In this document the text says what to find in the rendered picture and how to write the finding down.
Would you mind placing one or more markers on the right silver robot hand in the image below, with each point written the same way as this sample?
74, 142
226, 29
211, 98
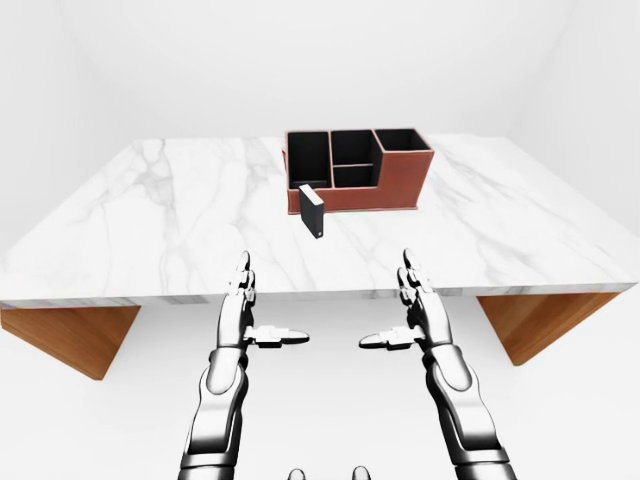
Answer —
430, 315

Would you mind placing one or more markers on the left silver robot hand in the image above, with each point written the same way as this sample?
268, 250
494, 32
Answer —
231, 320

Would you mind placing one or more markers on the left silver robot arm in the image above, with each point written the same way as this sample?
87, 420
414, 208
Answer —
212, 415

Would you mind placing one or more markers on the black book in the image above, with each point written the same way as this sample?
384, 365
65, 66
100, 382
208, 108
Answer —
313, 212

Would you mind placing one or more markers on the red-brown desk caddy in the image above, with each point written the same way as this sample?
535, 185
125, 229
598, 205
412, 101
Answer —
357, 170

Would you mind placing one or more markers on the wooden table leg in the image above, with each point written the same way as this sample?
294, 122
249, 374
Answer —
545, 325
70, 335

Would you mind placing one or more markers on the small silver rounded knob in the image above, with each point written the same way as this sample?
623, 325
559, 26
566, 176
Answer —
296, 474
360, 473

